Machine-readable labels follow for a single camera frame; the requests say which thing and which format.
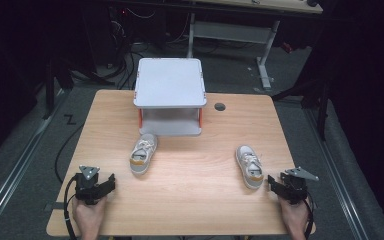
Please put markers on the person's right hand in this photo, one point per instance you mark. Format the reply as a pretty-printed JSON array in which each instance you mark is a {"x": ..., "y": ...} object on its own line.
[{"x": 295, "y": 218}]

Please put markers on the small red object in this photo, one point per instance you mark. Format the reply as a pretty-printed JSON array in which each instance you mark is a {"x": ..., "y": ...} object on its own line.
[{"x": 287, "y": 47}]

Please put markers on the white-framed background desk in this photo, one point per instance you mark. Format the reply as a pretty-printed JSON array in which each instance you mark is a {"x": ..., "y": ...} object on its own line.
[{"x": 233, "y": 32}]

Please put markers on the white two-tier shoe rack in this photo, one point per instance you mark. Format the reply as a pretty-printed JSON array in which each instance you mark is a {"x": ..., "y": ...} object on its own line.
[{"x": 170, "y": 83}]

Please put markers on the grey tape strip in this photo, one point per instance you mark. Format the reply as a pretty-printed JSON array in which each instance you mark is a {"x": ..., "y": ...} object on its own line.
[{"x": 51, "y": 206}]

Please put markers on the white sneaker with tan heel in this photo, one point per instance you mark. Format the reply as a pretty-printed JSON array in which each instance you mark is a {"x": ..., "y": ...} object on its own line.
[
  {"x": 250, "y": 168},
  {"x": 141, "y": 156}
]

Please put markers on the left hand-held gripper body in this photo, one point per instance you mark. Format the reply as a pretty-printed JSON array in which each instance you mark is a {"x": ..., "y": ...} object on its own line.
[{"x": 87, "y": 186}]

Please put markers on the black metal stand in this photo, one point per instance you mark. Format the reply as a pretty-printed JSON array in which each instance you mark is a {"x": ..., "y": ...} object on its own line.
[
  {"x": 49, "y": 90},
  {"x": 321, "y": 106}
]

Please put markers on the metal floor rail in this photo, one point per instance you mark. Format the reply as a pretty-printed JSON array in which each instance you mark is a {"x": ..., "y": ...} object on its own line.
[
  {"x": 336, "y": 176},
  {"x": 16, "y": 160}
]

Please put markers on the person's left hand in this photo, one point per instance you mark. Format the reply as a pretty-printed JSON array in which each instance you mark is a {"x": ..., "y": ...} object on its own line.
[{"x": 88, "y": 216}]

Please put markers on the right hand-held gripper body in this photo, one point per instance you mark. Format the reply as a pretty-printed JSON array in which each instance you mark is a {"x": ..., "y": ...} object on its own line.
[{"x": 295, "y": 188}]

